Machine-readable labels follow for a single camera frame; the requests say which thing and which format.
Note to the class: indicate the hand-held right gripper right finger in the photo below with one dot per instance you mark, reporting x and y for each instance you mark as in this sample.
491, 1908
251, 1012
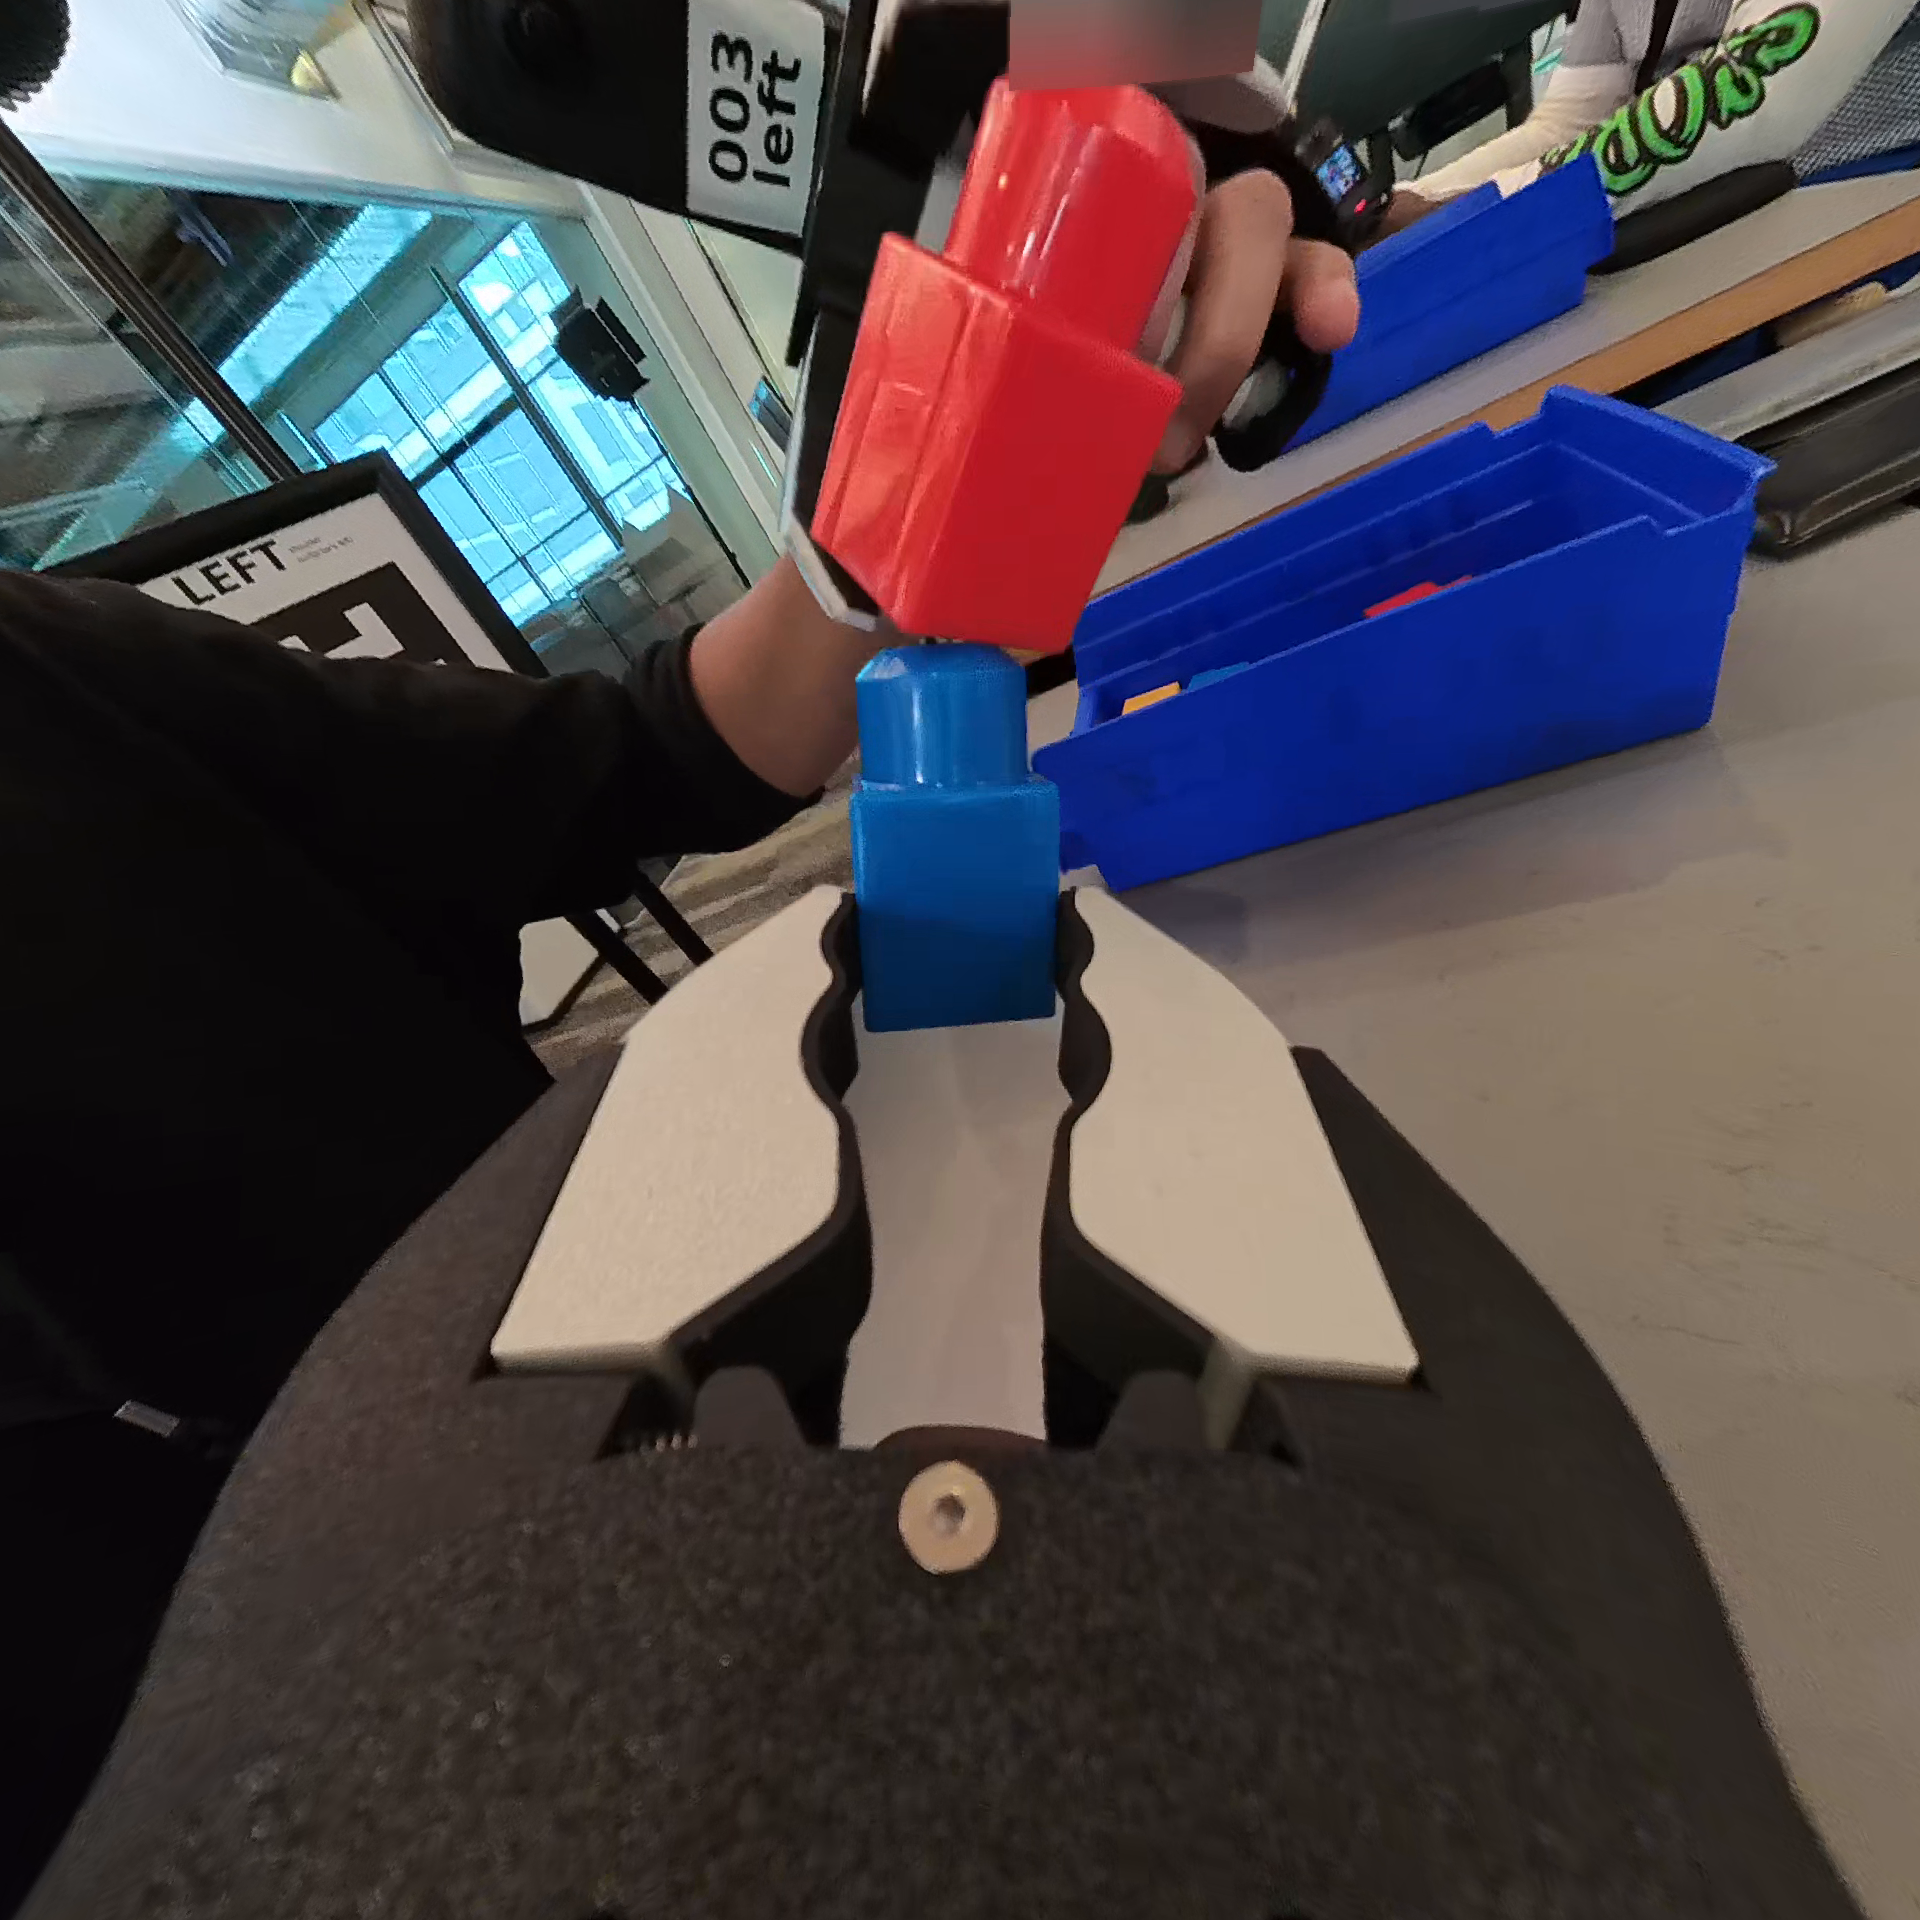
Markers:
1215, 1185

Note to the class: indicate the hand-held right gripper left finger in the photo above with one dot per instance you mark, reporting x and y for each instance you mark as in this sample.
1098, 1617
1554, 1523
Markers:
691, 1185

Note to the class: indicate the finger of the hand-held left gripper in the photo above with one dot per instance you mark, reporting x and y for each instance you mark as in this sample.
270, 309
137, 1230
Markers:
822, 579

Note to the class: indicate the red mega block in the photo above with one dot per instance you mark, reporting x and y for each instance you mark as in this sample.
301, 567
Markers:
974, 450

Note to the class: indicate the blue mega block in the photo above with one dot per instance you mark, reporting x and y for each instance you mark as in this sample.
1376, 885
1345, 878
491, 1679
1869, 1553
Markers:
953, 930

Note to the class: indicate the blue plastic bin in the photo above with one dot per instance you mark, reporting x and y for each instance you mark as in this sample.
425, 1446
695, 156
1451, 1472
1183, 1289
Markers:
1425, 750
1485, 254

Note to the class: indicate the person's left forearm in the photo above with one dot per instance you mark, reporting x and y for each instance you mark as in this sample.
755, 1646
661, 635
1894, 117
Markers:
375, 825

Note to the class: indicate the person's left hand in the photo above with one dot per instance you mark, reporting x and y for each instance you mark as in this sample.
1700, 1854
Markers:
1245, 284

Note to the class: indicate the black mounted box device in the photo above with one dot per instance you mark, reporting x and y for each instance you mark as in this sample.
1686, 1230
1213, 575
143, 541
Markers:
601, 345

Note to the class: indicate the black framed marker sign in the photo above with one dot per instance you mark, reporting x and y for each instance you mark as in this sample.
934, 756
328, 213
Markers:
225, 579

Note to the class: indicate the person's torso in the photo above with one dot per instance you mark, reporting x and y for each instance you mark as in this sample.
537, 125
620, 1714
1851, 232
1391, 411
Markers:
91, 1575

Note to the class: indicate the black folder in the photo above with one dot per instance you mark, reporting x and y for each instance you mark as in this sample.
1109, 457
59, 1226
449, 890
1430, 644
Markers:
1844, 481

